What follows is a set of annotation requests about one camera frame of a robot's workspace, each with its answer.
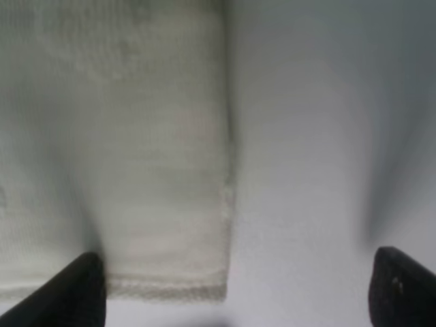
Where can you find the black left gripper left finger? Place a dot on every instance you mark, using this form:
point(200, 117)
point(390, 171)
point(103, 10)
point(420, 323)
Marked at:
point(76, 296)

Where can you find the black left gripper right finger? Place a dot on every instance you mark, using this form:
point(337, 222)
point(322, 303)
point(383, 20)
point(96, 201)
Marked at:
point(401, 290)

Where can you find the cream white terry towel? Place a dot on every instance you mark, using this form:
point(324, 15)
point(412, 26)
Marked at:
point(115, 139)

